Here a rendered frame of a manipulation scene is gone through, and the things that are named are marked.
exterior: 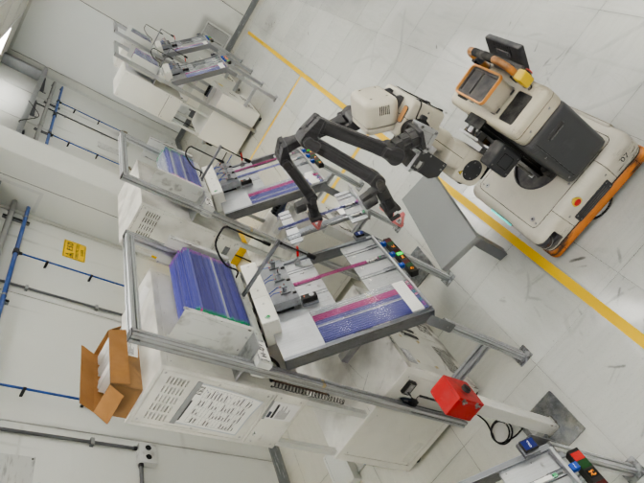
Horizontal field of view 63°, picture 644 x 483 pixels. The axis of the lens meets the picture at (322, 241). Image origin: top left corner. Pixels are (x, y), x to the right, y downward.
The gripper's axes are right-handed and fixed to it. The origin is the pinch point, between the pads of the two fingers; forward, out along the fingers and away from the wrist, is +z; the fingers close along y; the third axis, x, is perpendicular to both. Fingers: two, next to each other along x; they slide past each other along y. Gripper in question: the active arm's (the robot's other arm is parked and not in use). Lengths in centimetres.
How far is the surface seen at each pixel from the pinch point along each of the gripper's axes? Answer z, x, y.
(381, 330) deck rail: 1, 4, 89
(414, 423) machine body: 75, 11, 91
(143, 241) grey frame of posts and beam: -42, -86, 24
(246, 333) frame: -18, -51, 82
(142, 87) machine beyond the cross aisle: 11, -108, -404
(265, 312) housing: -11, -42, 66
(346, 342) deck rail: -1, -13, 90
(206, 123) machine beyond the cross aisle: 76, -52, -406
